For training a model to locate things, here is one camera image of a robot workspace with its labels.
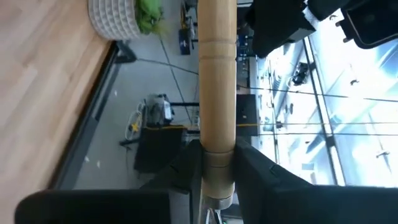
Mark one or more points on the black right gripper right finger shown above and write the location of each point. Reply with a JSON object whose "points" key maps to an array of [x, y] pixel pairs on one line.
{"points": [[295, 202]]}

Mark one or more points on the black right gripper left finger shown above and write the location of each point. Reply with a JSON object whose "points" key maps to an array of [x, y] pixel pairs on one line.
{"points": [[124, 205]]}

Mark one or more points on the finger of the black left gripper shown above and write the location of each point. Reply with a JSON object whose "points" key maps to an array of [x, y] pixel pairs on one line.
{"points": [[276, 28]]}

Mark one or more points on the black computer box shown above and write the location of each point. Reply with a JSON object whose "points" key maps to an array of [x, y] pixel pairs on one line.
{"points": [[158, 149]]}

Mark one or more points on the black monitor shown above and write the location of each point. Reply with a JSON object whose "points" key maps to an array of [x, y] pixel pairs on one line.
{"points": [[247, 109]]}

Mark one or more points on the plant in white patterned pot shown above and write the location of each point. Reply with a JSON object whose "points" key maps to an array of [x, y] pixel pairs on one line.
{"points": [[115, 18]]}

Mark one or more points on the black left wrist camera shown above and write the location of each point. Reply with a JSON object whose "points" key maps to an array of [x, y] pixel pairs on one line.
{"points": [[370, 28]]}

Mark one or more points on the black table frame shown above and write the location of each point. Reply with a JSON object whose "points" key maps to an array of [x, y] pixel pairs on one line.
{"points": [[93, 102]]}

